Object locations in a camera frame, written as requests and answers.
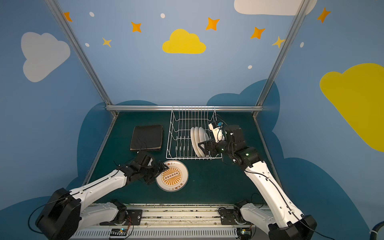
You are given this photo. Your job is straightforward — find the aluminium mounting rail base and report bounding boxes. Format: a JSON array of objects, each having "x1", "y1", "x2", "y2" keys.
[{"x1": 49, "y1": 203, "x2": 310, "y2": 240}]

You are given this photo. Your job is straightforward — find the aluminium frame back bar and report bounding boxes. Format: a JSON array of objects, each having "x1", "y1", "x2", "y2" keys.
[{"x1": 106, "y1": 105, "x2": 263, "y2": 112}]

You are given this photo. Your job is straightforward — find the aluminium frame post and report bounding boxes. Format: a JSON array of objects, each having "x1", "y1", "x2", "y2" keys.
[
  {"x1": 256, "y1": 0, "x2": 311, "y2": 109},
  {"x1": 45, "y1": 0, "x2": 113, "y2": 105}
]

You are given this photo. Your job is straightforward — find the aluminium frame left post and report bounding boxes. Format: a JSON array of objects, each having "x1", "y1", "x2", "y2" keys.
[{"x1": 45, "y1": 0, "x2": 113, "y2": 105}]

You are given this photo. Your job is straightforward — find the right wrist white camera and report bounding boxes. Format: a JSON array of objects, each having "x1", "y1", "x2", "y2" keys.
[{"x1": 209, "y1": 120, "x2": 225, "y2": 143}]

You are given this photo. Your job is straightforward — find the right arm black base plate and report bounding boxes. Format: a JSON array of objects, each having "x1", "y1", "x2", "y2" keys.
[{"x1": 218, "y1": 207, "x2": 263, "y2": 225}]

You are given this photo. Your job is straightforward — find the aluminium frame right post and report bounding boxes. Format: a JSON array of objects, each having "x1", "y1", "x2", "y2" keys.
[{"x1": 256, "y1": 0, "x2": 311, "y2": 109}]

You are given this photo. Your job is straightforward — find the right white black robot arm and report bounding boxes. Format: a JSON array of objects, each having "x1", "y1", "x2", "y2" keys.
[{"x1": 194, "y1": 125, "x2": 317, "y2": 240}]

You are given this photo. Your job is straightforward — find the right small circuit board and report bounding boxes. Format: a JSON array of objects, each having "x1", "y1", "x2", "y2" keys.
[{"x1": 236, "y1": 228, "x2": 252, "y2": 240}]

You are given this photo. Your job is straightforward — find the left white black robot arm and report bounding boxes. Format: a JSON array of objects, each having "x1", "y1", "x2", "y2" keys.
[{"x1": 35, "y1": 151, "x2": 168, "y2": 240}]

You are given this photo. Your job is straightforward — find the small circuit board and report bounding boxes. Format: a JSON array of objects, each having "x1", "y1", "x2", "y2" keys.
[
  {"x1": 236, "y1": 228, "x2": 252, "y2": 240},
  {"x1": 109, "y1": 228, "x2": 128, "y2": 240}
]

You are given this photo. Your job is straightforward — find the white round plate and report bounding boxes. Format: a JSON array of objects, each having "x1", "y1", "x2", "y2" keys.
[
  {"x1": 190, "y1": 127, "x2": 201, "y2": 158},
  {"x1": 156, "y1": 160, "x2": 189, "y2": 192},
  {"x1": 199, "y1": 127, "x2": 210, "y2": 156},
  {"x1": 195, "y1": 127, "x2": 205, "y2": 158}
]

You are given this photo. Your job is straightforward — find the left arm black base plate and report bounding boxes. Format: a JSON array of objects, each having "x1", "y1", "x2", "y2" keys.
[{"x1": 100, "y1": 209, "x2": 143, "y2": 226}]

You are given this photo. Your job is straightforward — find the white wire dish rack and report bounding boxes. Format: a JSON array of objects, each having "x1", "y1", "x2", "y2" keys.
[{"x1": 166, "y1": 110, "x2": 223, "y2": 160}]

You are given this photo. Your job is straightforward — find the black corrugated hose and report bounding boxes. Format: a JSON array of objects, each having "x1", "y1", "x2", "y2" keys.
[{"x1": 369, "y1": 220, "x2": 384, "y2": 240}]

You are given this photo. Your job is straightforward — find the left small circuit board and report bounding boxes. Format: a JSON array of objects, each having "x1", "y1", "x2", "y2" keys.
[{"x1": 109, "y1": 228, "x2": 128, "y2": 240}]

